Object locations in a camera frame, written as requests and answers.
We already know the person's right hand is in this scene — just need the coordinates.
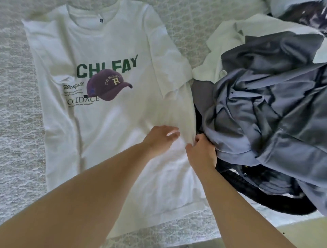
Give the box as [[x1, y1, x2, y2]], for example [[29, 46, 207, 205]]
[[185, 134, 218, 172]]

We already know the person's left hand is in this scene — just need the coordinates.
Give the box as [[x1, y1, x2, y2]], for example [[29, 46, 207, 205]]
[[140, 125, 181, 159]]

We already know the white garment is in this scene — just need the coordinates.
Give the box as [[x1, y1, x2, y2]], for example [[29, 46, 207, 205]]
[[22, 0, 213, 238]]

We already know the dark grey garment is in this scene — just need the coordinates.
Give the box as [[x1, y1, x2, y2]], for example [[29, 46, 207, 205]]
[[191, 32, 327, 215]]

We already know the white printed t-shirt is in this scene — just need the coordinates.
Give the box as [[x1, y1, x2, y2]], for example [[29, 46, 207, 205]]
[[193, 14, 327, 85]]

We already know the bed with grey patterned sheet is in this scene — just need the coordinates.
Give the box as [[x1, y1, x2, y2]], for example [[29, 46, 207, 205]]
[[0, 0, 327, 248]]

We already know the light blue hooded jacket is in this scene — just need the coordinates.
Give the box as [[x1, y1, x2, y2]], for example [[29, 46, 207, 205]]
[[268, 0, 302, 18]]

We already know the dark purple patterned garment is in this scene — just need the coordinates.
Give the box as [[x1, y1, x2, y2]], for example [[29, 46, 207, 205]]
[[278, 0, 327, 35]]

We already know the person's left forearm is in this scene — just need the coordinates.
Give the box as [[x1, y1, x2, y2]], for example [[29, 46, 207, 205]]
[[0, 143, 154, 248]]

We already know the person's right forearm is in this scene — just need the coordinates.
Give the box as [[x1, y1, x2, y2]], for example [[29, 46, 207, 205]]
[[197, 164, 297, 248]]

